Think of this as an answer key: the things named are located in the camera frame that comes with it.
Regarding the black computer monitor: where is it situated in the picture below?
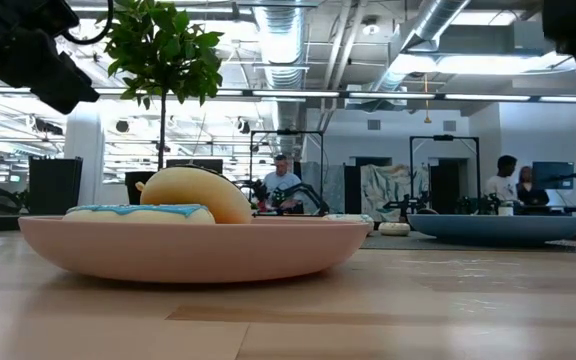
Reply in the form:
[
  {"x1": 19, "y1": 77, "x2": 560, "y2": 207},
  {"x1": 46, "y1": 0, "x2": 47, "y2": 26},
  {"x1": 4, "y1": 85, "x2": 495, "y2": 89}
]
[{"x1": 165, "y1": 158, "x2": 224, "y2": 175}]

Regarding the blue plate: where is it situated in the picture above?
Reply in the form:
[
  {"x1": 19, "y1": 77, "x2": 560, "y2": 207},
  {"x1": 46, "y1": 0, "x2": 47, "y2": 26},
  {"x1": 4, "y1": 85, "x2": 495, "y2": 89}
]
[{"x1": 406, "y1": 213, "x2": 576, "y2": 246}]

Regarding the grey woven mat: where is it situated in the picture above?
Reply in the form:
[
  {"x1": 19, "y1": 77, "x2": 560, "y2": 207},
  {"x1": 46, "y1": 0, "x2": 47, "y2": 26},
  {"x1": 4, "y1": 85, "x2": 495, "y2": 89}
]
[{"x1": 360, "y1": 232, "x2": 576, "y2": 254}]

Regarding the blue wall screen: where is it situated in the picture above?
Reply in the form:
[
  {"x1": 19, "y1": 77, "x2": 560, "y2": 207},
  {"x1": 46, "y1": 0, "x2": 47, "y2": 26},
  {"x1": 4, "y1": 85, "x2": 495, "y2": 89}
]
[{"x1": 531, "y1": 160, "x2": 576, "y2": 191}]

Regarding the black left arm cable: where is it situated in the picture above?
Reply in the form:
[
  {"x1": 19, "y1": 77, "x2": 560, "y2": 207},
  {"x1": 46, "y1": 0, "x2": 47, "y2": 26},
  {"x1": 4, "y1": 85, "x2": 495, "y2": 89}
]
[{"x1": 60, "y1": 0, "x2": 115, "y2": 46}]

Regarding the patterned cloth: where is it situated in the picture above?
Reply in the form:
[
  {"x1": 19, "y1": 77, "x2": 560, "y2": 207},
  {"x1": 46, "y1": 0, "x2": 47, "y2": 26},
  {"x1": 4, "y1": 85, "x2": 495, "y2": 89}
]
[
  {"x1": 300, "y1": 162, "x2": 347, "y2": 201},
  {"x1": 360, "y1": 164, "x2": 430, "y2": 221}
]

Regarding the white donut with blue splotches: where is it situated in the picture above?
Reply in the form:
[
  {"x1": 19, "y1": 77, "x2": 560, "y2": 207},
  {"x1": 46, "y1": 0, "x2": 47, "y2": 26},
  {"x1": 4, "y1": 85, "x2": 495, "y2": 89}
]
[{"x1": 320, "y1": 213, "x2": 374, "y2": 236}]

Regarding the yellow hanging pendant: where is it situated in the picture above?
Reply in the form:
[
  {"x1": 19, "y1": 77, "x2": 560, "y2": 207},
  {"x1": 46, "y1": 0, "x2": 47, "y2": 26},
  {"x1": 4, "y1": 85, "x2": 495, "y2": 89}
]
[{"x1": 422, "y1": 73, "x2": 433, "y2": 125}]

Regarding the black cabinet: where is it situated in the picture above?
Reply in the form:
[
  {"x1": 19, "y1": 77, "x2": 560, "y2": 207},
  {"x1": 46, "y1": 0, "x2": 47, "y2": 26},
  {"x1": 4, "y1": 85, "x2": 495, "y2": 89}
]
[{"x1": 28, "y1": 155, "x2": 84, "y2": 216}]

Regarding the pink plate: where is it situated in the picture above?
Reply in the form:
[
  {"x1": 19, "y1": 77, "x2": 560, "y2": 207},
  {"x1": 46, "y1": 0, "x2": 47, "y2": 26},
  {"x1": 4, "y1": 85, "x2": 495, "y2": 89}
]
[{"x1": 17, "y1": 214, "x2": 372, "y2": 285}]

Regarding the black gantry frame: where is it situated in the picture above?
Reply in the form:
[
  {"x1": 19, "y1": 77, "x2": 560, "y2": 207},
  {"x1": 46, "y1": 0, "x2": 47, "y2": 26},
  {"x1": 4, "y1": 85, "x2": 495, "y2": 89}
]
[
  {"x1": 249, "y1": 129, "x2": 325, "y2": 216},
  {"x1": 409, "y1": 134, "x2": 482, "y2": 214}
]

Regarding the blue iced donut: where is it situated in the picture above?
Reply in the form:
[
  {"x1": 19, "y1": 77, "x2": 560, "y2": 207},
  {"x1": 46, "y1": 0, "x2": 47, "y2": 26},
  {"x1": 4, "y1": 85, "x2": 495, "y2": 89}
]
[{"x1": 62, "y1": 203, "x2": 217, "y2": 225}]

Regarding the silver ceiling duct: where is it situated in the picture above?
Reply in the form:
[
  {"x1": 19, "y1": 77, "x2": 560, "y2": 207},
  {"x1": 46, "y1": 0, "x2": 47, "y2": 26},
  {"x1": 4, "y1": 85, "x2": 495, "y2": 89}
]
[
  {"x1": 252, "y1": 0, "x2": 310, "y2": 156},
  {"x1": 367, "y1": 0, "x2": 472, "y2": 101}
]

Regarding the chocolate iced donut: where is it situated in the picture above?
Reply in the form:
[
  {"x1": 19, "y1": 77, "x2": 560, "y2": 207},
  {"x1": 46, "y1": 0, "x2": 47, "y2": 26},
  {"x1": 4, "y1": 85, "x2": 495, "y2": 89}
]
[{"x1": 135, "y1": 165, "x2": 254, "y2": 225}]

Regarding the person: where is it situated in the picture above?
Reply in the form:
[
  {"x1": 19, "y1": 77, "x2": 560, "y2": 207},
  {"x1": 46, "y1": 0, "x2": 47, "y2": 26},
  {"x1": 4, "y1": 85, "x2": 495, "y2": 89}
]
[
  {"x1": 484, "y1": 154, "x2": 520, "y2": 202},
  {"x1": 261, "y1": 153, "x2": 303, "y2": 212},
  {"x1": 515, "y1": 165, "x2": 550, "y2": 207}
]

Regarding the green leafy plant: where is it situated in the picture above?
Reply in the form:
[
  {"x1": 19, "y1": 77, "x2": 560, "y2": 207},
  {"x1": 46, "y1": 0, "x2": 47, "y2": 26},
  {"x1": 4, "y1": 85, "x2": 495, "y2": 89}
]
[{"x1": 96, "y1": 0, "x2": 225, "y2": 174}]

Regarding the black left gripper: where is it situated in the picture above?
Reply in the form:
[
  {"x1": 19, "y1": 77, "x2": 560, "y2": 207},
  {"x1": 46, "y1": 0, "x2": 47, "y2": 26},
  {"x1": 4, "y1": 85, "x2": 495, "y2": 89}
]
[{"x1": 0, "y1": 0, "x2": 102, "y2": 115}]

